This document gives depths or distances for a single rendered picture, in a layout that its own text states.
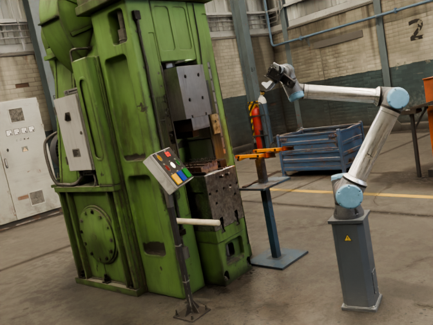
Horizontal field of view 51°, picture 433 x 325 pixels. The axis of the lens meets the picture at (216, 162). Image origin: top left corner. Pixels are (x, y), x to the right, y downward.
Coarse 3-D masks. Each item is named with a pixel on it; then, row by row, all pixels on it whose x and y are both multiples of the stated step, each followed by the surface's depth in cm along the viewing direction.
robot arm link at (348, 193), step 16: (384, 96) 258; (400, 96) 247; (384, 112) 251; (400, 112) 251; (384, 128) 252; (368, 144) 256; (368, 160) 256; (352, 176) 260; (336, 192) 262; (352, 192) 257; (352, 208) 260
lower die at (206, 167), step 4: (184, 164) 376; (200, 164) 357; (204, 164) 354; (208, 164) 358; (212, 164) 361; (216, 164) 365; (188, 168) 360; (192, 168) 357; (196, 168) 354; (200, 168) 351; (204, 168) 354; (208, 168) 358; (212, 168) 361; (216, 168) 365; (192, 172) 358; (208, 172) 357
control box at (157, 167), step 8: (160, 152) 306; (168, 152) 315; (152, 160) 292; (168, 160) 307; (152, 168) 293; (160, 168) 292; (176, 168) 308; (160, 176) 293; (168, 176) 292; (192, 176) 321; (168, 184) 292; (176, 184) 292; (184, 184) 321; (168, 192) 293
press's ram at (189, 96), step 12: (168, 72) 343; (180, 72) 340; (192, 72) 349; (168, 84) 346; (180, 84) 339; (192, 84) 348; (204, 84) 359; (168, 96) 349; (180, 96) 340; (192, 96) 348; (204, 96) 358; (180, 108) 343; (192, 108) 347; (204, 108) 358; (180, 120) 346
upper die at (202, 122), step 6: (186, 120) 349; (192, 120) 346; (198, 120) 352; (204, 120) 357; (174, 126) 359; (180, 126) 355; (186, 126) 351; (192, 126) 347; (198, 126) 352; (204, 126) 357
